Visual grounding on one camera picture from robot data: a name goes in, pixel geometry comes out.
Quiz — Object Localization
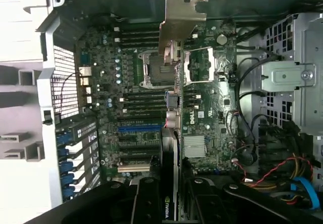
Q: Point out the white expansion slot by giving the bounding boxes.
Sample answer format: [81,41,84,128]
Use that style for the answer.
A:
[117,165,151,174]

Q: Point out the short black expansion slot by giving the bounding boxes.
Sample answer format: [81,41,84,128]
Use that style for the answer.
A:
[118,135,142,143]

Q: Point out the blue expansion slot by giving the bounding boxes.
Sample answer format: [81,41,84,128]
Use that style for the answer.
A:
[117,126,163,134]

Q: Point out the blue slot clip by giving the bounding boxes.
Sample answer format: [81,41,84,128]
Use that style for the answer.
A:
[56,131,69,144]
[61,172,76,185]
[57,145,71,159]
[60,159,74,171]
[63,185,77,200]

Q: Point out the silver finned chipset heatsink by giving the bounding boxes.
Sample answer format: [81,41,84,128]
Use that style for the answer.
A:
[183,135,207,158]

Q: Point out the black round component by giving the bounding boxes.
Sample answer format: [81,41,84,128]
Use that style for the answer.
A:
[239,145,258,167]

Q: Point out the green Dell motherboard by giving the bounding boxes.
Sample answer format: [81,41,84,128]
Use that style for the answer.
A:
[75,19,238,177]

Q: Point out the silver socket cover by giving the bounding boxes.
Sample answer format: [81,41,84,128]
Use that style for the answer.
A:
[183,46,218,84]

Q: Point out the grey metal PC case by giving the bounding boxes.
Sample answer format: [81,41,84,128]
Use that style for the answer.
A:
[22,0,323,209]

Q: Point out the teal rear port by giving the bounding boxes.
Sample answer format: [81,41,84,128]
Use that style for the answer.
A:
[80,52,93,65]

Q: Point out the grey parts rack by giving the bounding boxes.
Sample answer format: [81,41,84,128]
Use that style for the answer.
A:
[0,62,47,162]

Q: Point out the perforated metal disk bay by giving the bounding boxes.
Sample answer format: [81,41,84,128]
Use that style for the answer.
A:
[259,12,323,140]

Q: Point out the twisted red black wire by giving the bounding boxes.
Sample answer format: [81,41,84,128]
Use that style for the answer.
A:
[242,157,314,184]

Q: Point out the yellow orange power wires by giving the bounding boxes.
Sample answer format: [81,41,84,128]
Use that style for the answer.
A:
[248,155,319,206]

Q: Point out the black cable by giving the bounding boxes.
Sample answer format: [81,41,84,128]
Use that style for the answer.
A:
[237,90,267,144]
[235,56,282,91]

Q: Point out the blue flat cable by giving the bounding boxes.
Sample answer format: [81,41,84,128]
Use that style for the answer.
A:
[289,177,321,211]

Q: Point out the CPU socket with metal frame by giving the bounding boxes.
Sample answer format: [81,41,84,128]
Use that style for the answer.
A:
[137,49,177,89]

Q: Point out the thin red black wire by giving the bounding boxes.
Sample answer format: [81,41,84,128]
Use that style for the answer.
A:
[60,72,82,116]

